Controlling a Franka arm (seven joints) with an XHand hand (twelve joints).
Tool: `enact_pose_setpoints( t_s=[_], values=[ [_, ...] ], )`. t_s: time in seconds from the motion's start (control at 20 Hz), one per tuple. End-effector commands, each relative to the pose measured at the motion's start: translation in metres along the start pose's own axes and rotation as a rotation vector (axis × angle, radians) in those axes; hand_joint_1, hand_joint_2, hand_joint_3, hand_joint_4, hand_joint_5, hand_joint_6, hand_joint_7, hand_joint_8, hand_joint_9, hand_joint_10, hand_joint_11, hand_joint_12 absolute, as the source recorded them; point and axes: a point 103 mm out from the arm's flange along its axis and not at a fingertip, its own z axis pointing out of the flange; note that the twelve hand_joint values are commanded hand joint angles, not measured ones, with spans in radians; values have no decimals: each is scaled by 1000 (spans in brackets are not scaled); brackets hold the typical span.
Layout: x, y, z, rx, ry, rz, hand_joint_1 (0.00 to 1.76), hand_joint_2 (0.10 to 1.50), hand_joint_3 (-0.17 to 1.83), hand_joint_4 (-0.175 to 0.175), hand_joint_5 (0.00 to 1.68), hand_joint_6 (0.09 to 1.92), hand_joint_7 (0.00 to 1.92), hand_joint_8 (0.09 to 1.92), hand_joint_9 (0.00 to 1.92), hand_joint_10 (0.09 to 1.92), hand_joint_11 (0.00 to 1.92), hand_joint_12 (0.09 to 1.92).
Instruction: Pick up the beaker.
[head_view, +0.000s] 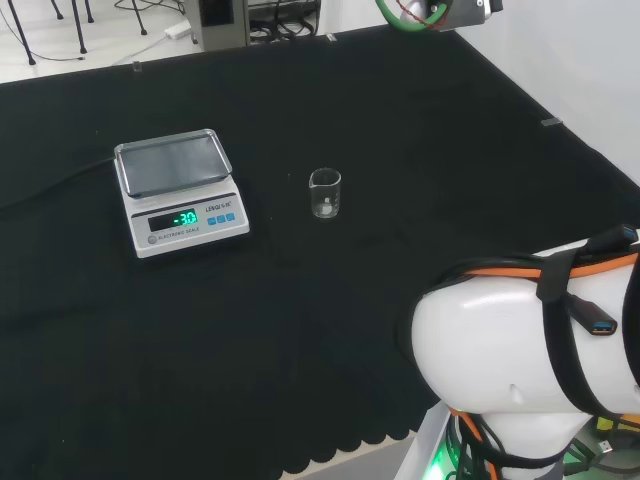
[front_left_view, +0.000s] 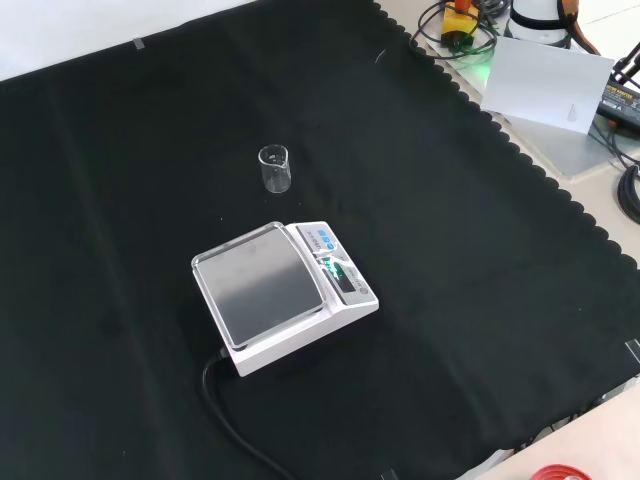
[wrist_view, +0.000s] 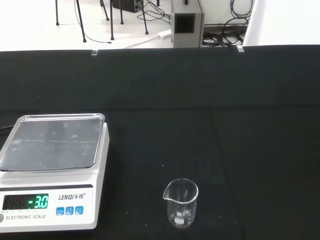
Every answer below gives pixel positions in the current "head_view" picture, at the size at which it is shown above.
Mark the white electronic balance steel pan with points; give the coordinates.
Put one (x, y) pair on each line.
(170, 200)

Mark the white power strip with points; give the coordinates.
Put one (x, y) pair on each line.
(177, 30)

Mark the grey metal cabinet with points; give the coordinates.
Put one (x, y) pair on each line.
(220, 22)

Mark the black stand leg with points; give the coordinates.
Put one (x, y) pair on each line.
(140, 20)
(57, 10)
(22, 35)
(78, 30)
(90, 12)

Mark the black bench cloth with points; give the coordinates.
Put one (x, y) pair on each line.
(300, 325)

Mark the clear glass 100 ml beaker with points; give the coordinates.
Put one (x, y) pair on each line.
(325, 197)

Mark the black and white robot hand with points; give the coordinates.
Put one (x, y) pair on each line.
(465, 12)

